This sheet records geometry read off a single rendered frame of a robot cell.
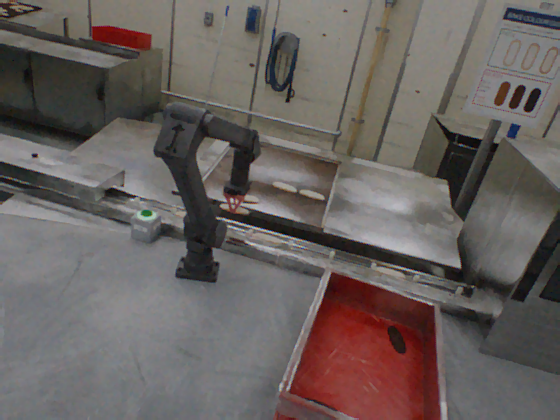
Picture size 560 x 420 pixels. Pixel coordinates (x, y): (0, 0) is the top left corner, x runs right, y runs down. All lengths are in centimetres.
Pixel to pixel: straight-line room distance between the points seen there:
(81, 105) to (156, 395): 346
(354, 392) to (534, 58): 158
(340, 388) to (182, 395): 35
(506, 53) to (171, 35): 413
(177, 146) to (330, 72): 413
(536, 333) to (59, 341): 116
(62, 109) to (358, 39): 309
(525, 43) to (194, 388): 180
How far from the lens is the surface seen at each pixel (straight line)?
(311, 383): 98
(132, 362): 98
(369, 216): 155
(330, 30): 488
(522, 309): 121
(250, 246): 129
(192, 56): 534
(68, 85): 418
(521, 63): 207
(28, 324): 110
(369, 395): 101
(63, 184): 153
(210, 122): 86
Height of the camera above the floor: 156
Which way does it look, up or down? 27 degrees down
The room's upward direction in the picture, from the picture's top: 12 degrees clockwise
